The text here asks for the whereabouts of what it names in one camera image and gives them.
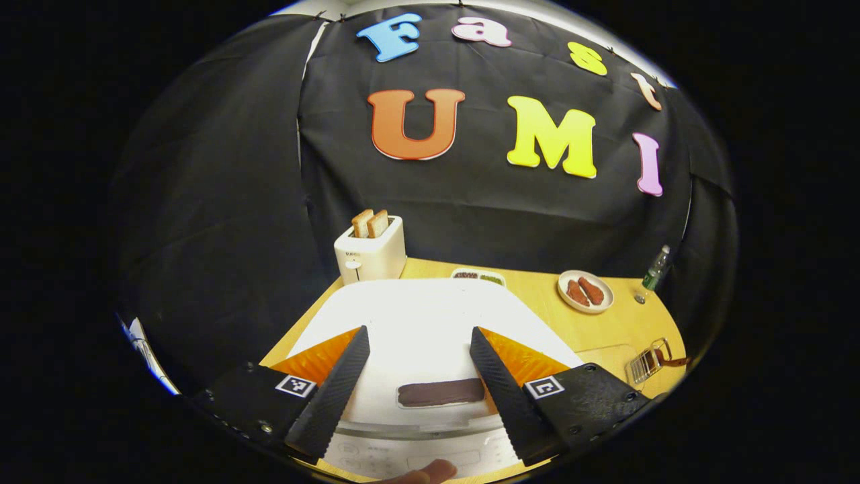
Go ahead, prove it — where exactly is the clear wire chopstick holder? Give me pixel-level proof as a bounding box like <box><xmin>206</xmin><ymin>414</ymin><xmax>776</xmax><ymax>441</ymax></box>
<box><xmin>626</xmin><ymin>337</ymin><xmax>673</xmax><ymax>386</ymax></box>

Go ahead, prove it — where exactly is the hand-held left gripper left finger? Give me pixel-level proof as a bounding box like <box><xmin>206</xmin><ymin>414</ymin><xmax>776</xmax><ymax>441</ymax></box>
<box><xmin>191</xmin><ymin>325</ymin><xmax>371</xmax><ymax>465</ymax></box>

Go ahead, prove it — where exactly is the white toaster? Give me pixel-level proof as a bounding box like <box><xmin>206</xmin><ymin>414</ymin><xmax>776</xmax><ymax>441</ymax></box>
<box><xmin>333</xmin><ymin>215</ymin><xmax>408</xmax><ymax>289</ymax></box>

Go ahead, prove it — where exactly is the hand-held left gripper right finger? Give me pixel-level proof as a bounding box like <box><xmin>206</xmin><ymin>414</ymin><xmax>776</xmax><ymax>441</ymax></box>
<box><xmin>469</xmin><ymin>326</ymin><xmax>652</xmax><ymax>467</ymax></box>

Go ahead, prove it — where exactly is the brown wooden spoon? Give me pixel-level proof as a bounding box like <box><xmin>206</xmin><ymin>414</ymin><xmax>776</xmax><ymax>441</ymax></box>
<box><xmin>648</xmin><ymin>346</ymin><xmax>692</xmax><ymax>370</ymax></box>

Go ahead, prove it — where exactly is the white round plate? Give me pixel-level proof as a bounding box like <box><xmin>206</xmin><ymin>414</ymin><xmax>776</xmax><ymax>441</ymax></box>
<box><xmin>557</xmin><ymin>269</ymin><xmax>615</xmax><ymax>315</ymax></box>

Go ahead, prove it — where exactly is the white side table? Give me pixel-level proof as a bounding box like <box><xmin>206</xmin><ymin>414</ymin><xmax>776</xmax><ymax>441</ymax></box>
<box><xmin>120</xmin><ymin>313</ymin><xmax>181</xmax><ymax>397</ymax></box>

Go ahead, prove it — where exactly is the black backdrop cloth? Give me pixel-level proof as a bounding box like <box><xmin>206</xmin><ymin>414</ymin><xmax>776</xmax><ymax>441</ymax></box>
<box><xmin>111</xmin><ymin>3</ymin><xmax>740</xmax><ymax>397</ymax></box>

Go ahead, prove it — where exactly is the white rice cooker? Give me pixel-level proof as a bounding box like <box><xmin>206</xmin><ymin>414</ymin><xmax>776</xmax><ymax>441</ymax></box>
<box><xmin>288</xmin><ymin>277</ymin><xmax>587</xmax><ymax>480</ymax></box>

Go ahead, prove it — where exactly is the white divided snack tray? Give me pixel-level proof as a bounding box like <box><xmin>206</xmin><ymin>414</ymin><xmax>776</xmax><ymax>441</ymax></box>
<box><xmin>449</xmin><ymin>268</ymin><xmax>507</xmax><ymax>287</ymax></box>

